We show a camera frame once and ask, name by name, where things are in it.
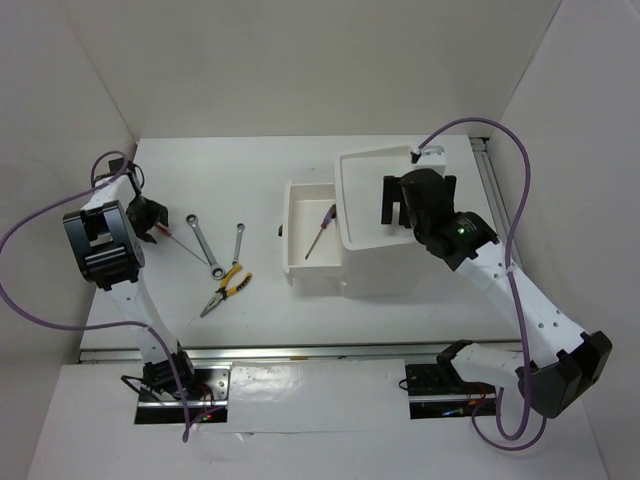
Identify red precision screwdriver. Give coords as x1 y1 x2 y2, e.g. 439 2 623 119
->
155 224 207 265

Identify purple precision screwdriver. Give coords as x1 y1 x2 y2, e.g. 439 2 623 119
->
304 204 337 260

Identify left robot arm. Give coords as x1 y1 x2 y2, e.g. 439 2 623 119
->
63 157 198 399

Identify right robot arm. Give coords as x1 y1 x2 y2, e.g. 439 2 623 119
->
381 169 612 419

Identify white drawer cabinet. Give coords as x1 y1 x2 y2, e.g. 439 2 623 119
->
334 145 432 298

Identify large ratchet wrench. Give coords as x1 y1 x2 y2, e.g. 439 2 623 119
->
185 214 226 280

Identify small ratchet wrench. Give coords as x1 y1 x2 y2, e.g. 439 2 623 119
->
231 223 245 267

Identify yellow black pliers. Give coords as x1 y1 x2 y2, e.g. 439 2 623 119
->
199 264 253 318

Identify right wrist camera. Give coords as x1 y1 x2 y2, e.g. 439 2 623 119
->
410 145 447 175

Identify right aluminium rail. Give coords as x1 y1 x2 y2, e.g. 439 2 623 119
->
470 137 509 231

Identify aluminium rail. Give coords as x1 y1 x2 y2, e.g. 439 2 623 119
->
470 137 509 231
78 341 521 364

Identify front aluminium rail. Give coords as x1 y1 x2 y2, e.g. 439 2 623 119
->
78 341 521 364

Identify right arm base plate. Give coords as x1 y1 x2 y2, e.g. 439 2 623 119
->
398 364 496 420

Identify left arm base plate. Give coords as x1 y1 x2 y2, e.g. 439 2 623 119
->
121 365 231 425

